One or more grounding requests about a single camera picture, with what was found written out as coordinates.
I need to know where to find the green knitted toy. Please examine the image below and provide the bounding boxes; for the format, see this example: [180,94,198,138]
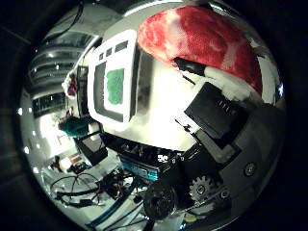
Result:
[105,67,126,107]

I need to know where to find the black device with white lettering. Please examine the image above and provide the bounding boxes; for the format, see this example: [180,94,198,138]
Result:
[116,140,181,168]

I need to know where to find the red plush steak toy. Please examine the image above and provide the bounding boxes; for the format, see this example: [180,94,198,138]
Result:
[137,5,265,96]

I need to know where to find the black framed monitor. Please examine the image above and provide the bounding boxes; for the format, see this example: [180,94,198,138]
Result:
[74,134,109,167]

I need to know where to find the tangled black cables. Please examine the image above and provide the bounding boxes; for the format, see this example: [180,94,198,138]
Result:
[49,172,109,209]

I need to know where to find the white plastic container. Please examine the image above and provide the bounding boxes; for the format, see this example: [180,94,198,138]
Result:
[87,29,156,133]

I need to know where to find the person in teal shirt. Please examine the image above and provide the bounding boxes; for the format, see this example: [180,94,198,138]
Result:
[58,115,94,140]

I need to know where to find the teal box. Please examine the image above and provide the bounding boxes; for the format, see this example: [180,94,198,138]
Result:
[120,157,161,183]

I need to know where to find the dark window panel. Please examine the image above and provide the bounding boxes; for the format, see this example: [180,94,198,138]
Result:
[31,91,67,118]

